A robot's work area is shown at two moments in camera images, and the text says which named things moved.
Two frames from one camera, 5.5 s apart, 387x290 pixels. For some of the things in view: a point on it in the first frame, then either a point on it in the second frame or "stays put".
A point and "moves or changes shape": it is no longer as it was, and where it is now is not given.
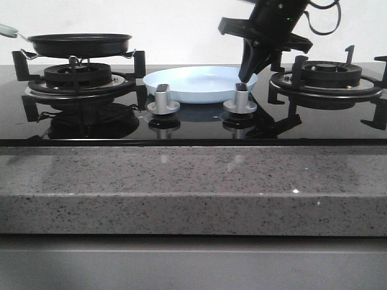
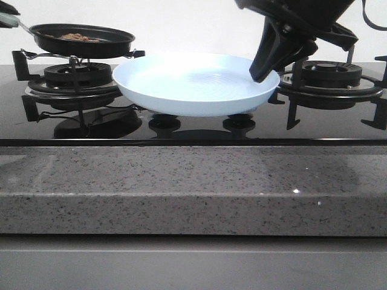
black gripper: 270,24 to 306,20
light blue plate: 195,85 moves or changes shape
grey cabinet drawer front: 192,262 stays put
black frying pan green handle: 74,45 moves or changes shape
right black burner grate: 330,84 stays put
